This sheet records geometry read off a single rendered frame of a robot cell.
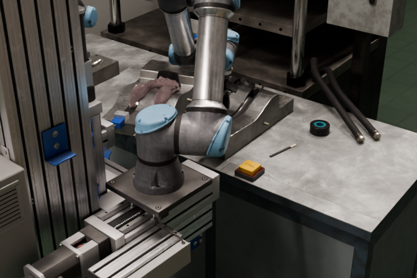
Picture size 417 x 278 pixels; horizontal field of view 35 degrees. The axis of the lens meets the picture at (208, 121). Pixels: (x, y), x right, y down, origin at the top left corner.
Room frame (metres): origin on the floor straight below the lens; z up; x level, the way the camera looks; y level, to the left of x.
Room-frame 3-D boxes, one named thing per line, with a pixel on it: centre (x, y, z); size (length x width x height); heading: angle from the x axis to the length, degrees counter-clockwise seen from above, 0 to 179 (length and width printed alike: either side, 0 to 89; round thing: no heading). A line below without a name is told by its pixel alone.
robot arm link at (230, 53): (2.07, -0.03, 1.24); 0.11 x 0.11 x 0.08; 82
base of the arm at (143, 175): (1.62, 0.15, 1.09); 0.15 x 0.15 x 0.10
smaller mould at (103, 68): (2.85, 0.54, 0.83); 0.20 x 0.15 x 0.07; 143
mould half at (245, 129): (2.38, -0.11, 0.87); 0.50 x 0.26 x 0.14; 143
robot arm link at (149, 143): (1.62, 0.14, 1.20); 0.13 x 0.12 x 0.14; 82
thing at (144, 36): (3.44, -0.17, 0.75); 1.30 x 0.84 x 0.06; 53
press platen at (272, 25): (3.48, -0.20, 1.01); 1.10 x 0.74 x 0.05; 53
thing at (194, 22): (3.35, -0.16, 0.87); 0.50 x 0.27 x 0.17; 143
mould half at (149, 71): (2.53, 0.23, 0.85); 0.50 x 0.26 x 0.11; 160
